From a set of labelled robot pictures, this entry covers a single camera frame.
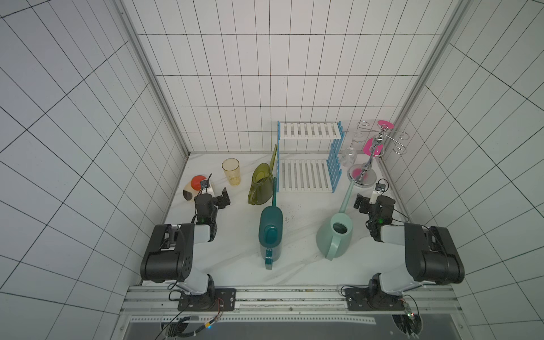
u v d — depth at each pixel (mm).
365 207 854
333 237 731
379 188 800
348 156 967
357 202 874
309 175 1071
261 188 926
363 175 1078
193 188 1004
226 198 861
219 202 854
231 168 960
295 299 742
